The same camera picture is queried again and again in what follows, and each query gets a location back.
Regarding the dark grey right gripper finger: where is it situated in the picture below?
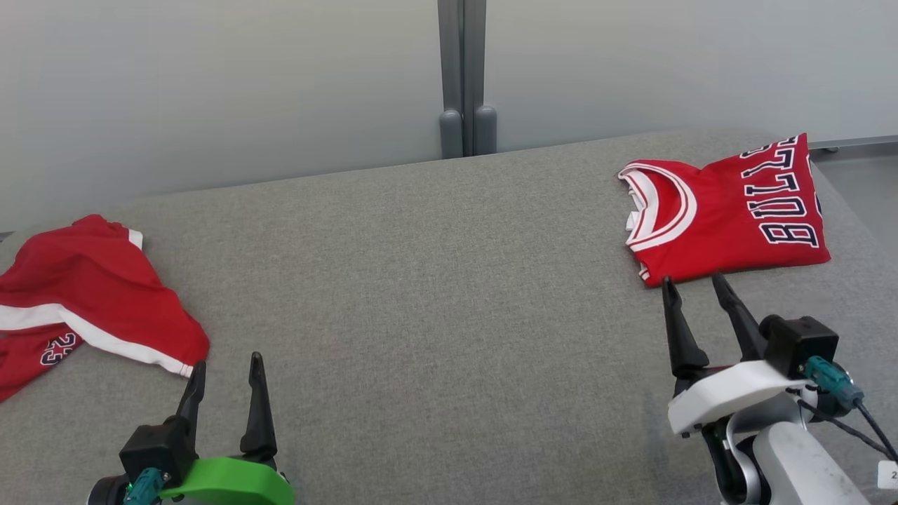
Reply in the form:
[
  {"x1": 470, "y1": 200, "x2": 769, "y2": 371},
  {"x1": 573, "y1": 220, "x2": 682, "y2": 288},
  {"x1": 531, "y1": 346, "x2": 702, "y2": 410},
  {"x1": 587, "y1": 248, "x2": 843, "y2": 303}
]
[
  {"x1": 710, "y1": 271, "x2": 770, "y2": 363},
  {"x1": 661, "y1": 275, "x2": 711, "y2": 381}
]

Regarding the grey floor rail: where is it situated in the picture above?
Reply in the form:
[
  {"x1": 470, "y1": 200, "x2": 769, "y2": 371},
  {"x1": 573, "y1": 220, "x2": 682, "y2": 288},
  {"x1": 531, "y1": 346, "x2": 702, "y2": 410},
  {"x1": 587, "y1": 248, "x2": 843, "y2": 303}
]
[{"x1": 807, "y1": 135, "x2": 898, "y2": 152}]

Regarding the red Bulls basketball jersey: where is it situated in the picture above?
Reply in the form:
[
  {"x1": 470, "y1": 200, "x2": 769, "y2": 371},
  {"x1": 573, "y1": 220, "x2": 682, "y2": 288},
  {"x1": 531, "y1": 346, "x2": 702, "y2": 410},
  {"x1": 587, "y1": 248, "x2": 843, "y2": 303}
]
[{"x1": 617, "y1": 133, "x2": 832, "y2": 288}]

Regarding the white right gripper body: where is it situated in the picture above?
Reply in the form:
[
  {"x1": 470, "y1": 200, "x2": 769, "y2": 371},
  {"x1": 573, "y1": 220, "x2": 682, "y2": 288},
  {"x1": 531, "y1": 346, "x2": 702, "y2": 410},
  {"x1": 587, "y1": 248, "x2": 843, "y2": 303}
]
[{"x1": 667, "y1": 359, "x2": 819, "y2": 437}]

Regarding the red basketball shorts white band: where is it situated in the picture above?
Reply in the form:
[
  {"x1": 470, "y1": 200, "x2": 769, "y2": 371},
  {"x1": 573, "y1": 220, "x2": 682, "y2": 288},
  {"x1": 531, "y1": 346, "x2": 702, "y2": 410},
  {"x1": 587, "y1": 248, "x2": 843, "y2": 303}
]
[{"x1": 0, "y1": 214, "x2": 210, "y2": 404}]

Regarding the black cable with teal plug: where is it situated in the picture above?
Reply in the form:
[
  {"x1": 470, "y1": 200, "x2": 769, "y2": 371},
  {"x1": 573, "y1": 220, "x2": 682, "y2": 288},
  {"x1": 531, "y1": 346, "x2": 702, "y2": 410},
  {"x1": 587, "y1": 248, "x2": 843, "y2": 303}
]
[
  {"x1": 123, "y1": 468, "x2": 167, "y2": 505},
  {"x1": 796, "y1": 356, "x2": 898, "y2": 464}
]

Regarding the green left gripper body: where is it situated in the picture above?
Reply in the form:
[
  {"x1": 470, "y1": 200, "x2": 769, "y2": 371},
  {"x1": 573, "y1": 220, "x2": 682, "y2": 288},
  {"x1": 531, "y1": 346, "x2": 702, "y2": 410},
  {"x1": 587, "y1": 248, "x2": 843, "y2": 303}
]
[{"x1": 159, "y1": 456, "x2": 296, "y2": 505}]

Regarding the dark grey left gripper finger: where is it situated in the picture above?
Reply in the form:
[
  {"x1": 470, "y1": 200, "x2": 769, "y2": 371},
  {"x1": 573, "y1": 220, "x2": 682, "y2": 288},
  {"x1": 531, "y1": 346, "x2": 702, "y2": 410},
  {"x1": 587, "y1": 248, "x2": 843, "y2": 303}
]
[
  {"x1": 174, "y1": 361, "x2": 208, "y2": 453},
  {"x1": 239, "y1": 351, "x2": 279, "y2": 462}
]

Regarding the grey double partition post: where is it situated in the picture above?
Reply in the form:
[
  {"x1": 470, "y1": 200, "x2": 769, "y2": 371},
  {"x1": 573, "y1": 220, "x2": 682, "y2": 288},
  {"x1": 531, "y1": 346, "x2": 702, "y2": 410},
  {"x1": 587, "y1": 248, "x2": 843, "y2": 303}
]
[{"x1": 438, "y1": 0, "x2": 498, "y2": 159}]

